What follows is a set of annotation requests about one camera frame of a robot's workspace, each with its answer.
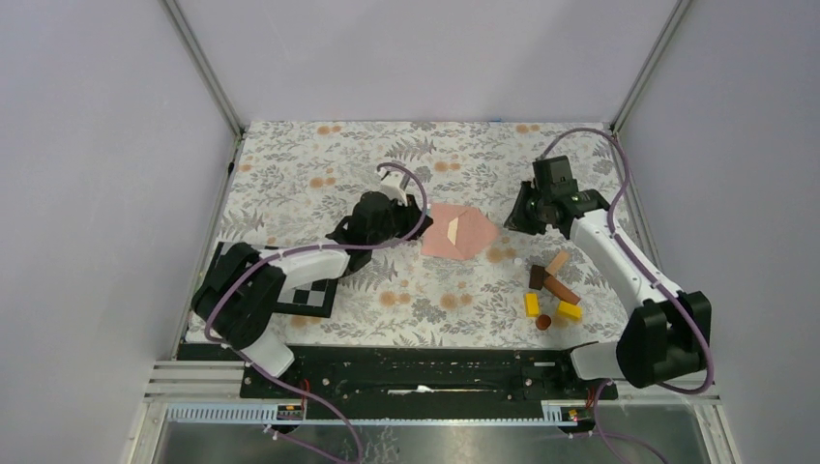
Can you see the yellow block near front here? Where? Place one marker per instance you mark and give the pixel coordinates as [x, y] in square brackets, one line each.
[532, 305]

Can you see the reddish brown wooden block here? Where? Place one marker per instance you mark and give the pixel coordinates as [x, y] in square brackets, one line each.
[559, 290]

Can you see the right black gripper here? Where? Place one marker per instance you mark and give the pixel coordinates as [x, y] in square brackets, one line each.
[517, 220]

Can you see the yellow block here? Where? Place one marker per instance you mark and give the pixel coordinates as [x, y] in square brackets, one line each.
[569, 311]
[532, 305]

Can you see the floral patterned table mat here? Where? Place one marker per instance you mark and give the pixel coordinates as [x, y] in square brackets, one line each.
[294, 182]

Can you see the white slotted cable duct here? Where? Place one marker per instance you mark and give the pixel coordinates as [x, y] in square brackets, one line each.
[278, 414]

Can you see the left aluminium frame post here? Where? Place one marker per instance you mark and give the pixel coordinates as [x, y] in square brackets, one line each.
[202, 65]

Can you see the light wooden block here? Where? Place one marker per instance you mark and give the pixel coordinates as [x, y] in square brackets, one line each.
[557, 263]

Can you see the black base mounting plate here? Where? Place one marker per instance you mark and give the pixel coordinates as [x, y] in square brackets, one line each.
[412, 383]

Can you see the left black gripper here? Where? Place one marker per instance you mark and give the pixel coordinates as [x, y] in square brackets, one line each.
[406, 205]

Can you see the yellow block right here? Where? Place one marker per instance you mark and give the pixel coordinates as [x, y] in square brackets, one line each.
[569, 311]

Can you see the dark brown wooden block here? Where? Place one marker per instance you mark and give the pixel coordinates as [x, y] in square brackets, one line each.
[537, 276]

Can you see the black grey checkerboard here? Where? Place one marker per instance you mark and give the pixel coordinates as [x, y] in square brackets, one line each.
[314, 299]

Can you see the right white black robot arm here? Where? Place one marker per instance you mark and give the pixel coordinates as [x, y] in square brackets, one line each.
[667, 333]

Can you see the small brown wooden cylinder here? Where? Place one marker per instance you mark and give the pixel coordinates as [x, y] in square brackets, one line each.
[543, 322]

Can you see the aluminium frame post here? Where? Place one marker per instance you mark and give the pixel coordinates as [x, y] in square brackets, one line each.
[202, 65]
[647, 69]

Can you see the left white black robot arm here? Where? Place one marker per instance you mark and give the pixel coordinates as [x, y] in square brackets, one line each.
[236, 298]

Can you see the right aluminium frame post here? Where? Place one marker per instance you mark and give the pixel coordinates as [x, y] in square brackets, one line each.
[647, 69]

